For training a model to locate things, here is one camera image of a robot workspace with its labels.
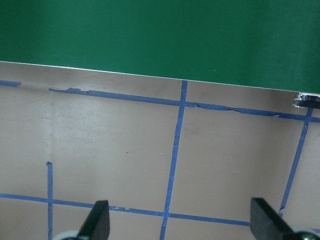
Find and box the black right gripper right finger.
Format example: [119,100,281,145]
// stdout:
[250,197,298,240]

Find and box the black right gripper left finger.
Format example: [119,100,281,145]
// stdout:
[76,200,110,240]

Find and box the green conveyor belt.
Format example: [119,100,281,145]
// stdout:
[0,0,320,108]

